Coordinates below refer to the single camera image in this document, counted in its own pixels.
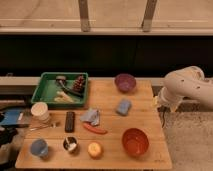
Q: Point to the yellow red apple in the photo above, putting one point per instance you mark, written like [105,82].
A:
[94,149]

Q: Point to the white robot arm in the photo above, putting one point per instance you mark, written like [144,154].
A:
[187,82]

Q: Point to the small metal cup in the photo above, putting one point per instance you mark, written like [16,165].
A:
[70,144]

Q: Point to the white paper cup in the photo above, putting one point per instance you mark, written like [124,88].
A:
[40,111]

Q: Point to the blue plastic cup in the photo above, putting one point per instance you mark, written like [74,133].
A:
[39,148]

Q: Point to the purple bowl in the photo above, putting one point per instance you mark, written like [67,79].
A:
[125,82]

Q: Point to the brown pine cone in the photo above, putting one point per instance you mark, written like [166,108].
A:
[79,84]

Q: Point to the blue sponge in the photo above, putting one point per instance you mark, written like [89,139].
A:
[123,107]

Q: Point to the crumpled grey blue cloth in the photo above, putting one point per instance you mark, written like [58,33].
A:
[92,116]

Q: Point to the wooden cutting board table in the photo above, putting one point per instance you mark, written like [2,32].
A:
[104,96]

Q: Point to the red chili pepper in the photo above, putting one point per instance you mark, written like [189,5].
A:
[94,129]

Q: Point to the pale yellow banana toy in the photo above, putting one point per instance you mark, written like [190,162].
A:
[63,97]

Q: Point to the green plastic tray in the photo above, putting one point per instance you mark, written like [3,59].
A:
[47,89]

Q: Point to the black remote control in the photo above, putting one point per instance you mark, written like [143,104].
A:
[69,122]

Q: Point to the orange bowl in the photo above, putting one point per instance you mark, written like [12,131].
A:
[135,142]

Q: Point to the metal spoon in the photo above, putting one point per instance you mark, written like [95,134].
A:
[53,125]

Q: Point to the blue box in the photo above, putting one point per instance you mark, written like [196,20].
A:
[12,117]

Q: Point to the black handled brush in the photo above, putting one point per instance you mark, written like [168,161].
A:
[61,80]

